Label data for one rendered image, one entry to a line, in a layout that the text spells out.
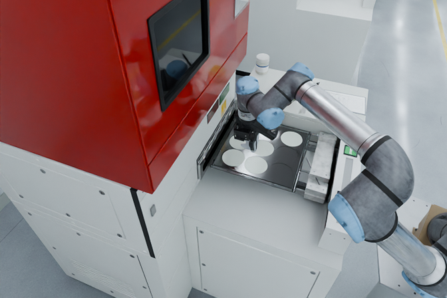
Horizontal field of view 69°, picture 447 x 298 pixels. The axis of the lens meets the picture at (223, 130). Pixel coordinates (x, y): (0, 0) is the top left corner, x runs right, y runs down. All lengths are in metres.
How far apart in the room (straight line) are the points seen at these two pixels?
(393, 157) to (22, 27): 0.84
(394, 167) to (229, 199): 0.74
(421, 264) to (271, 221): 0.53
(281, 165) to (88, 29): 1.00
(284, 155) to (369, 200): 0.69
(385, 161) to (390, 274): 0.60
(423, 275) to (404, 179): 0.37
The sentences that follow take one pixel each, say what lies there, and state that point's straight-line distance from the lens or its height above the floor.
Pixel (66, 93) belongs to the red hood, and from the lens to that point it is 0.80.
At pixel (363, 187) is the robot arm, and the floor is 1.34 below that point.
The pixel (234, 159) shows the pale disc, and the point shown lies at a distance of 1.41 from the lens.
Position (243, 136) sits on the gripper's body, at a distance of 1.21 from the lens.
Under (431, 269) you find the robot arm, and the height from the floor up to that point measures 1.07.
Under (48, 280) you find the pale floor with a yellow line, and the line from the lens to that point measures 2.33.
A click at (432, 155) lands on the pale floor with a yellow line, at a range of 3.18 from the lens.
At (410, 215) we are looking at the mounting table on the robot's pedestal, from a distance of 1.54.
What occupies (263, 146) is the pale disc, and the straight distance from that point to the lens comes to 1.48.
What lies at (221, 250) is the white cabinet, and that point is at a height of 0.64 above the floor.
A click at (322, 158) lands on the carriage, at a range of 1.52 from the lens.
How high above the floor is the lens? 1.95
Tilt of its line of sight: 43 degrees down
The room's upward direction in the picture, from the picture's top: 1 degrees clockwise
